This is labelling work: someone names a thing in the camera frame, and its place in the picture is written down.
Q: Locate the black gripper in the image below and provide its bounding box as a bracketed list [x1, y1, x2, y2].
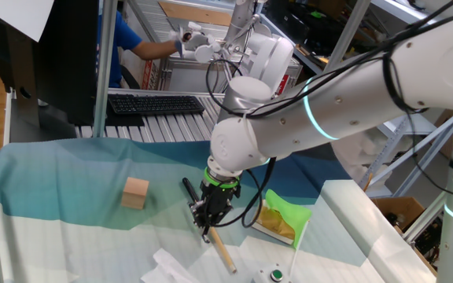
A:
[187, 182, 242, 230]

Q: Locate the person bare forearm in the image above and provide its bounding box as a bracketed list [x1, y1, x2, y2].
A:
[134, 39, 180, 61]

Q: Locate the teleoperator hand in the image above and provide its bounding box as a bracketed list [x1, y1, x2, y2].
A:
[174, 33, 193, 58]

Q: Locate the black and wood cue stick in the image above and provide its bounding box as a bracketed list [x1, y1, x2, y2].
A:
[182, 177, 238, 274]

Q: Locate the gold and white tissue pack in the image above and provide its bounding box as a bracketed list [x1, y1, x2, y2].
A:
[249, 198, 302, 245]

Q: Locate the white paper tissue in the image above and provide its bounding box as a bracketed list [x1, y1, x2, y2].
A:
[139, 248, 202, 283]

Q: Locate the wooden block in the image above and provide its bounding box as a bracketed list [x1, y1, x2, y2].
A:
[120, 176, 150, 211]

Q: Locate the green flag on white pole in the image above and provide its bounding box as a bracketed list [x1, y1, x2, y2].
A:
[264, 189, 313, 276]

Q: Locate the grey box with green button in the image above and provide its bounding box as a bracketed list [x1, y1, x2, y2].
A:
[249, 266, 293, 283]

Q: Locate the black keyboard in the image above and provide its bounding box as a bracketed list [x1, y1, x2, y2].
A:
[107, 93, 206, 116]

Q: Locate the teal blue white tablecloth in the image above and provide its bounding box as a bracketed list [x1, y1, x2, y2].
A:
[0, 137, 442, 283]

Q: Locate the grey metal cabinet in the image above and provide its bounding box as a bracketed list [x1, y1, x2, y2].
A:
[153, 58, 227, 94]

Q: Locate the red and white sign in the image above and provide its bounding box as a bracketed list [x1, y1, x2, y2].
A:
[141, 51, 155, 90]

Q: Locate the black office chair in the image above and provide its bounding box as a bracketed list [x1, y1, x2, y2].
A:
[116, 64, 141, 90]

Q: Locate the white foam packing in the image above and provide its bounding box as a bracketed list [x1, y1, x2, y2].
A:
[330, 129, 399, 184]

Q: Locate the white haptic control device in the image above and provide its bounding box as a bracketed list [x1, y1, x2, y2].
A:
[171, 21, 295, 94]

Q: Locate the cardboard box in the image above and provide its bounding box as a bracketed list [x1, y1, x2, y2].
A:
[371, 196, 444, 276]

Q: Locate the grey monitor stand base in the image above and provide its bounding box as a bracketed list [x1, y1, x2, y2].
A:
[9, 89, 78, 143]

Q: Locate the person torso in blue shirt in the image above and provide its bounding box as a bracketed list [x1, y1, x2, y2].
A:
[98, 9, 144, 88]

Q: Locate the wooden board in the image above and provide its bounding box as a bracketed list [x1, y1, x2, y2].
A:
[158, 1, 234, 28]

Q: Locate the silver cylindrical column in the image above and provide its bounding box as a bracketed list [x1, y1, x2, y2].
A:
[224, 0, 256, 44]

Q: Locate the black monitor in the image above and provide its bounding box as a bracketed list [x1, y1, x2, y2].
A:
[0, 0, 101, 127]

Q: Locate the blue grey steel shelf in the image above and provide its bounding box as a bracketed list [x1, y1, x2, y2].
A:
[358, 113, 453, 197]

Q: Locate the white paper sheet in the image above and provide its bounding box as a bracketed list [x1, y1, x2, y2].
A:
[0, 0, 55, 43]

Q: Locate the white shelf board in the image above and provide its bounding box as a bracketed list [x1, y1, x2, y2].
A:
[370, 0, 432, 24]

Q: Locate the green gripper mount ring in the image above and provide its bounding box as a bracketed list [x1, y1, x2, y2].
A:
[203, 167, 240, 189]

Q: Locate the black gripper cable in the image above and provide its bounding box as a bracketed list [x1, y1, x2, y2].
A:
[214, 156, 277, 229]

